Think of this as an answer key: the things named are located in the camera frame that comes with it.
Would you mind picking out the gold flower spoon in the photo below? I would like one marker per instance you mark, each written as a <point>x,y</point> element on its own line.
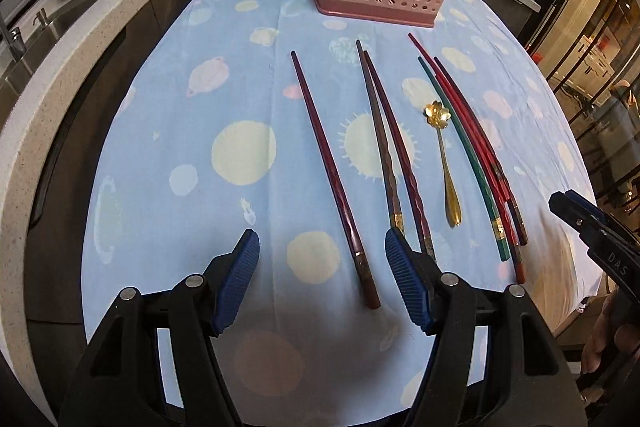
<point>439,114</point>

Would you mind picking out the white speckled countertop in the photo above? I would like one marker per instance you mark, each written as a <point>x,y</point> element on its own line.
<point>65,72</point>

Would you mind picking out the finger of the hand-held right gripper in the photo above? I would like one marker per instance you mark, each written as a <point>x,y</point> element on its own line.
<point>567,204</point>

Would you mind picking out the glass door cabinet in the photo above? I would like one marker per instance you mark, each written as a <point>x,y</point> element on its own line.
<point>590,32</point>

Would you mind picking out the blue planet print tablecloth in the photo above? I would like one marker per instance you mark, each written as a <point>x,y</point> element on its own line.
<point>200,187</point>

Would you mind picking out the brown twisted chopstick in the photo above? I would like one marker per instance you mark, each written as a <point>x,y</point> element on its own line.
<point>377,127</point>

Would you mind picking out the person's right hand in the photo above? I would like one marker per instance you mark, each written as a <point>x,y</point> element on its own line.
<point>602,337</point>

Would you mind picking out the dark red chopstick brown end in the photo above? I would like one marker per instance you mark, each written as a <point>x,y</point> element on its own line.
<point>325,157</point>

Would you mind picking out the dark maroon slim chopstick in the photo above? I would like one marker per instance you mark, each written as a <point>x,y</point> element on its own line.
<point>473,117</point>

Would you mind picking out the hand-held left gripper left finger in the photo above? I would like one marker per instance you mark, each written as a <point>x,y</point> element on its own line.
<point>240,277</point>

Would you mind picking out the bright red chopstick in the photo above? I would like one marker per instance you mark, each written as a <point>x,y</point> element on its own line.
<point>455,107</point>

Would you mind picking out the maroon twisted chopstick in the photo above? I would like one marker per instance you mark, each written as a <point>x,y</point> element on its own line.
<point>400,147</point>

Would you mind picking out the chrome faucet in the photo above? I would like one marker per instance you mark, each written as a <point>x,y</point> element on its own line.
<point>14,42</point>

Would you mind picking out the green chopstick gold band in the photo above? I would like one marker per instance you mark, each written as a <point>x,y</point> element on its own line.
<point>469,162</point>

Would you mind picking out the chrome soap dispenser knob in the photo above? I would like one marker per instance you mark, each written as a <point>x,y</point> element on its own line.
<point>41,18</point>

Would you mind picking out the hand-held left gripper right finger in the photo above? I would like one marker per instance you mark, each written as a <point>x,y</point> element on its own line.
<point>405,277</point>

